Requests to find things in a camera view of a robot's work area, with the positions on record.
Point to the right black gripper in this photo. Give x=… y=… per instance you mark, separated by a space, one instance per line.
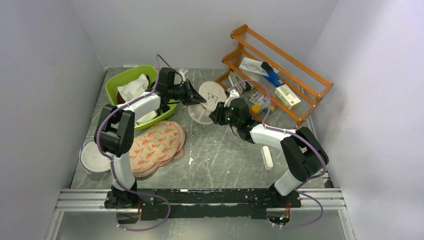
x=217 y=115

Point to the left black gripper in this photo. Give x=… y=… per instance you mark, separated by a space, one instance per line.
x=192 y=97

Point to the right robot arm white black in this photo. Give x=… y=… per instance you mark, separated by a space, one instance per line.
x=303 y=153

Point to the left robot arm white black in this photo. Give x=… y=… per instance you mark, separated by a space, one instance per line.
x=114 y=134

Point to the colourful marker pack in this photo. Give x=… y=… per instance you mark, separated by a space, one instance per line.
x=260 y=103

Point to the white black items under rack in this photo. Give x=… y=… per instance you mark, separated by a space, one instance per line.
x=236 y=80

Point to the orange wooden rack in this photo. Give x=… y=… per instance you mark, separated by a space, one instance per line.
x=309 y=86

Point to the white packet on rack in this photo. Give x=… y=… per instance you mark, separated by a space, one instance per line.
x=253 y=66

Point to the white green box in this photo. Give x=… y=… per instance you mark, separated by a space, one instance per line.
x=287 y=96

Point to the white plastic bar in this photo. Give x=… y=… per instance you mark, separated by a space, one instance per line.
x=267 y=158

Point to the floral peach placemat stack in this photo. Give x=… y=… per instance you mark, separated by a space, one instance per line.
x=156 y=147

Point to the white cloth in basin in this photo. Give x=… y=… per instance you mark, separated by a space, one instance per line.
x=132 y=89

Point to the green plastic basin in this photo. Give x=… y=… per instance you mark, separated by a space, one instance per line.
x=131 y=75

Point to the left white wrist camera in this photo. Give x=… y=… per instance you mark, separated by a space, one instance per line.
x=183 y=72

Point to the blue handled tool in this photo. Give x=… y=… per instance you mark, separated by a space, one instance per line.
x=272 y=77

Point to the aluminium rail frame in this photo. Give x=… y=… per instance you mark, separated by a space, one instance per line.
x=92 y=201

